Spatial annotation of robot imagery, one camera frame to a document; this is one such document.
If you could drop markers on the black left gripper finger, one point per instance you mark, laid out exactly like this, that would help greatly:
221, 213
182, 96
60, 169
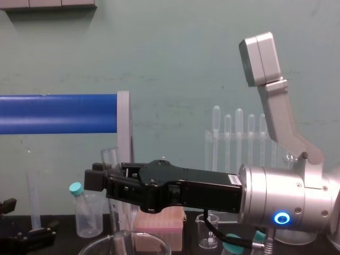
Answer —
40, 233
8, 205

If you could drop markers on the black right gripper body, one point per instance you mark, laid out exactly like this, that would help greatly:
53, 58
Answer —
202, 188

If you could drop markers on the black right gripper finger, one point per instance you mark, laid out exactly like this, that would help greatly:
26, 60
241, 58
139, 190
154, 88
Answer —
130, 170
125, 190

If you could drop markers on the clear glass test tube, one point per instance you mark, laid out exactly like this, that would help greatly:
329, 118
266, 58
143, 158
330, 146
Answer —
118, 225

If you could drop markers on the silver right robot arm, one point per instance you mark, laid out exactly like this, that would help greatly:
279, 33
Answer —
276, 191

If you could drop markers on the small clear glass beaker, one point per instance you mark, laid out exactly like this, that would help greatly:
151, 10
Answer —
208, 233

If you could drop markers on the teal capped centrifuge tube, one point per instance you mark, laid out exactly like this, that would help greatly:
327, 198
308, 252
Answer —
77, 190
235, 250
259, 236

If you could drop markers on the clear acrylic pipette rack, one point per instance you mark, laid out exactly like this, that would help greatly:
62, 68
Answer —
212, 138

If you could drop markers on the large clear glass beaker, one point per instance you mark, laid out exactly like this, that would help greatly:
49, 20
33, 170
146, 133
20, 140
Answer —
148, 243

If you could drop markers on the clear graduated cylinder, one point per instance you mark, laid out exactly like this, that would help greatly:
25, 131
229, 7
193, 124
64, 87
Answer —
34, 202

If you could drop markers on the pink pipette tip box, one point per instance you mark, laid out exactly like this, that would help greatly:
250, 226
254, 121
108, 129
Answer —
159, 223

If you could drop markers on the blue cylinder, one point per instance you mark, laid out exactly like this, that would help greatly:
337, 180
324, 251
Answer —
58, 114

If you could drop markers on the grey wall cabinet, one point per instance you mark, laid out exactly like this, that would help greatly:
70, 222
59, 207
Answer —
47, 4

